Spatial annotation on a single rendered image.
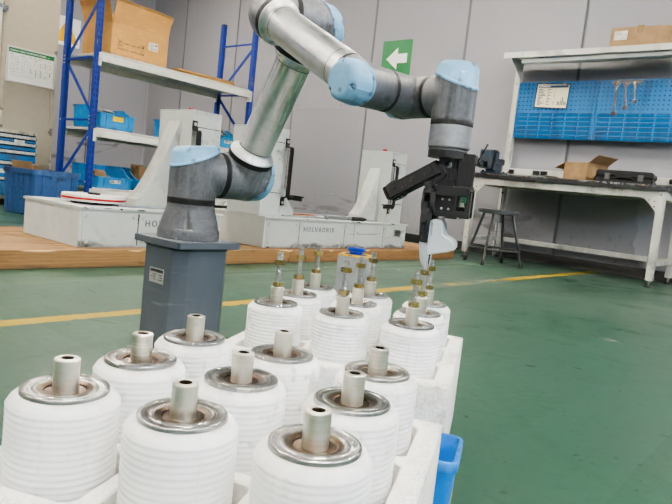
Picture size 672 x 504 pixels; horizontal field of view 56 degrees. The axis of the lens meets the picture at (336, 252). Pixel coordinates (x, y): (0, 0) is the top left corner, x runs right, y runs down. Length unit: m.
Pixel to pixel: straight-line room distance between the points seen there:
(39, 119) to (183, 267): 6.04
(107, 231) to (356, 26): 5.28
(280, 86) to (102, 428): 1.06
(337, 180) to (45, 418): 7.10
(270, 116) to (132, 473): 1.11
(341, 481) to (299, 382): 0.27
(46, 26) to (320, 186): 3.44
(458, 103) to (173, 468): 0.79
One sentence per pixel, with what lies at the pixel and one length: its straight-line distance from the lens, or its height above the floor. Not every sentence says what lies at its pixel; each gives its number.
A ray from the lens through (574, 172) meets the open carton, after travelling 5.66.
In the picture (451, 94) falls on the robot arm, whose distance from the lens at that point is 1.11.
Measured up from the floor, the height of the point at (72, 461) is 0.20.
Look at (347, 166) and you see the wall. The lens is 7.51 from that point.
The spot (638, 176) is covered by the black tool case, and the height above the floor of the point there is 0.83.
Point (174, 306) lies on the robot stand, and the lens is 1.52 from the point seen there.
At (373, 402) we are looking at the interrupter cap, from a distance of 0.63.
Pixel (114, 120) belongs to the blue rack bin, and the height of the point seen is 0.88.
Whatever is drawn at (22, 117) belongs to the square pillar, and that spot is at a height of 0.86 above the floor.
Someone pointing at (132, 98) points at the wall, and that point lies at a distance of 10.63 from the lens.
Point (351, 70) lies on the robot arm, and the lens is 1.08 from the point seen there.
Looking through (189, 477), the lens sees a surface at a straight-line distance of 0.53.
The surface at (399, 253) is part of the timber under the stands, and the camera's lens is 4.69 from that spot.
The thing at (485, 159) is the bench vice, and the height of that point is 0.87.
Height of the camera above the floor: 0.45
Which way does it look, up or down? 5 degrees down
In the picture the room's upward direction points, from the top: 6 degrees clockwise
